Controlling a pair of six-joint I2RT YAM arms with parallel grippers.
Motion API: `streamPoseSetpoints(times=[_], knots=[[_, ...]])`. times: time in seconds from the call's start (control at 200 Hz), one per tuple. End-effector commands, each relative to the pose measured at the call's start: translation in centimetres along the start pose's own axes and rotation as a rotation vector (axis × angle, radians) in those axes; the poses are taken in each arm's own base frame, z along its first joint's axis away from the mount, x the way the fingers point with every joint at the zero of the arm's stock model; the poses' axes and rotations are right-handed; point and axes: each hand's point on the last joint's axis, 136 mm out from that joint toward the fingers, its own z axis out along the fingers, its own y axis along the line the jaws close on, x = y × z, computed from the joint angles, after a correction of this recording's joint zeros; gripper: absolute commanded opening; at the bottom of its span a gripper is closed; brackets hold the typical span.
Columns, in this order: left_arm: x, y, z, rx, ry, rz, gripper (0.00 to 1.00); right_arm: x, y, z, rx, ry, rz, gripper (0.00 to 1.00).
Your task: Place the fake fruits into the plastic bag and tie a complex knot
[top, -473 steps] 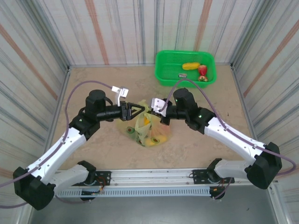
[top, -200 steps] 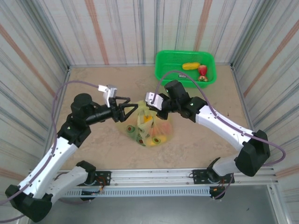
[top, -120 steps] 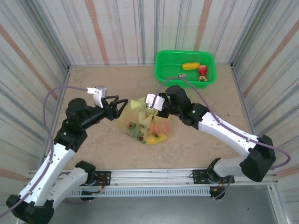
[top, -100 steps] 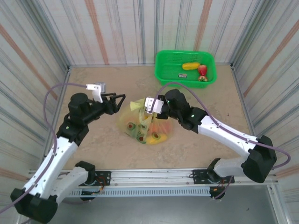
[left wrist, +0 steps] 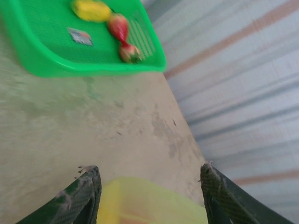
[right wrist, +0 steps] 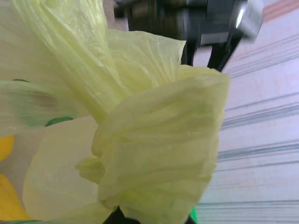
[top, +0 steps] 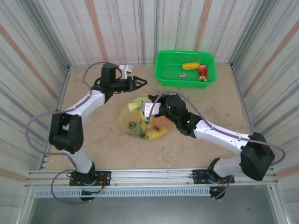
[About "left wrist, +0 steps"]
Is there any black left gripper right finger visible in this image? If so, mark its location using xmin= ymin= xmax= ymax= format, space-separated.
xmin=200 ymin=161 xmax=294 ymax=224

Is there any small printed label sticker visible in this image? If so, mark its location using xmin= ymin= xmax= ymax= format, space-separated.
xmin=67 ymin=27 xmax=93 ymax=46

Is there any yellow avocado-print plastic bag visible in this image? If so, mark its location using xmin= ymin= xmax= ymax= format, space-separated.
xmin=97 ymin=176 xmax=210 ymax=224

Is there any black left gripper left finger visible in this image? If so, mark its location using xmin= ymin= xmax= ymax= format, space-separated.
xmin=21 ymin=165 xmax=103 ymax=224

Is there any green plastic mesh basket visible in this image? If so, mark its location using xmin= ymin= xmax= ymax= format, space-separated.
xmin=0 ymin=0 xmax=168 ymax=77

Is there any large red fake strawberry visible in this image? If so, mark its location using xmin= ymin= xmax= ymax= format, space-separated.
xmin=108 ymin=14 xmax=130 ymax=47

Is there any long lumpy yellow fake fruit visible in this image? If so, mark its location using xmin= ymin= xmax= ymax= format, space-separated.
xmin=71 ymin=0 xmax=113 ymax=23

